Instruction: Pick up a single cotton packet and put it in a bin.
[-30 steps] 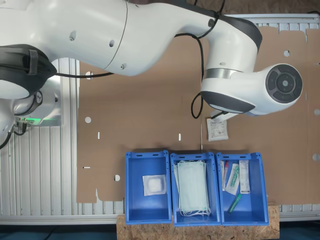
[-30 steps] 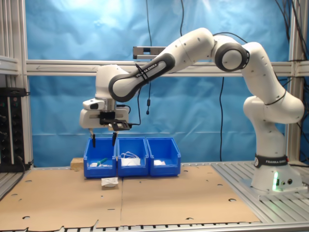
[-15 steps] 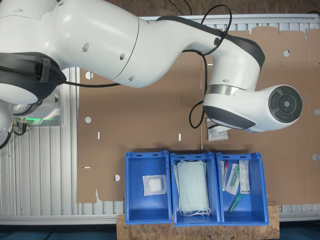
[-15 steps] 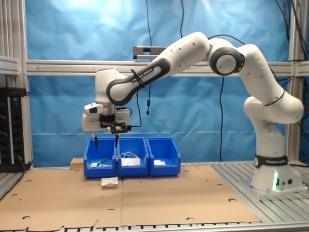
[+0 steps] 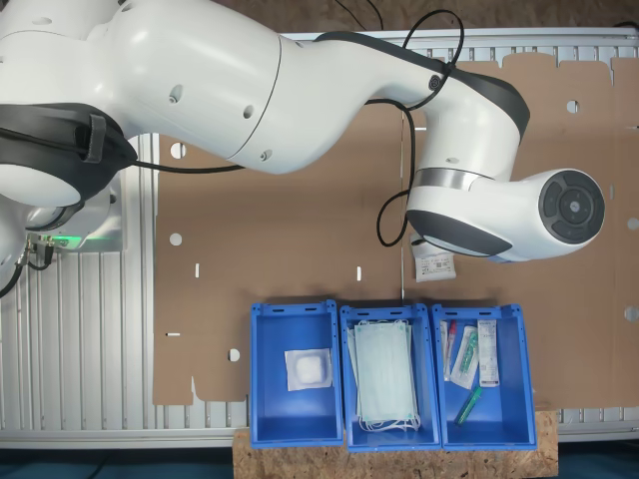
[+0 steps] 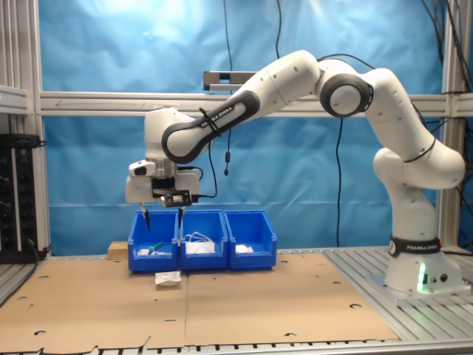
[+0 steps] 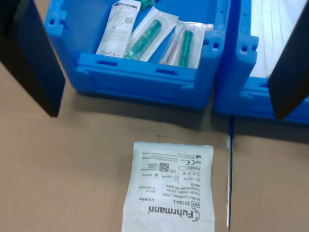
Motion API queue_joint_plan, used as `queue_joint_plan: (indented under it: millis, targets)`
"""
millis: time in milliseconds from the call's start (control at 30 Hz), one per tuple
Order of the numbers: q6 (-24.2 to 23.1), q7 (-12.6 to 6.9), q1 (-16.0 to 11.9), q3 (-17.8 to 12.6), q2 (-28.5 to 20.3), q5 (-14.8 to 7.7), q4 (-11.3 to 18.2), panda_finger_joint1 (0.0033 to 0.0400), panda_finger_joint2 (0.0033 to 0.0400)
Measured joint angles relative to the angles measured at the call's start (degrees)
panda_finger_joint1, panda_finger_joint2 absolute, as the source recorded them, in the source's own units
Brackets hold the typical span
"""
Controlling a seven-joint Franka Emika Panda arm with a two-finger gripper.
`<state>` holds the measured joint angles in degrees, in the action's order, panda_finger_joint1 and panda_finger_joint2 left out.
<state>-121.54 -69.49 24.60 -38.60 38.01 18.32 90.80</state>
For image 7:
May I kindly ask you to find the blue bin with face masks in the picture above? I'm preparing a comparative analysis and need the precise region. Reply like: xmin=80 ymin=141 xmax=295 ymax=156
xmin=213 ymin=0 xmax=309 ymax=125

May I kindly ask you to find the brown cardboard sheet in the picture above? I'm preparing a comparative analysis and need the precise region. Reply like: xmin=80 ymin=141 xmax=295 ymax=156
xmin=228 ymin=115 xmax=309 ymax=232
xmin=0 ymin=4 xmax=233 ymax=232

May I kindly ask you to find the white printed flat packet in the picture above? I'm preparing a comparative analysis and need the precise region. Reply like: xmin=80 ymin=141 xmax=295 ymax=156
xmin=95 ymin=0 xmax=141 ymax=59

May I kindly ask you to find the blue bin with syringe packets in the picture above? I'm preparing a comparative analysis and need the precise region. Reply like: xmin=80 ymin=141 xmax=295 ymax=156
xmin=44 ymin=0 xmax=232 ymax=110

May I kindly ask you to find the white Fuhrmann gauze packet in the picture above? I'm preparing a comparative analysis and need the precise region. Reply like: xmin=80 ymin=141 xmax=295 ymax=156
xmin=120 ymin=141 xmax=216 ymax=232

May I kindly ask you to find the stack of white face masks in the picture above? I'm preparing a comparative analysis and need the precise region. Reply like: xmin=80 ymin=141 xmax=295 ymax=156
xmin=248 ymin=0 xmax=304 ymax=79

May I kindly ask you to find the clear packet with green syringe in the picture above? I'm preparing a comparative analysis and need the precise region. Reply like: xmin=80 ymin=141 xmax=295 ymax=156
xmin=123 ymin=6 xmax=180 ymax=62

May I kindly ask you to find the clear packet with red tube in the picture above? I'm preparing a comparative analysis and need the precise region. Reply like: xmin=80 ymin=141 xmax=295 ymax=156
xmin=158 ymin=19 xmax=215 ymax=69

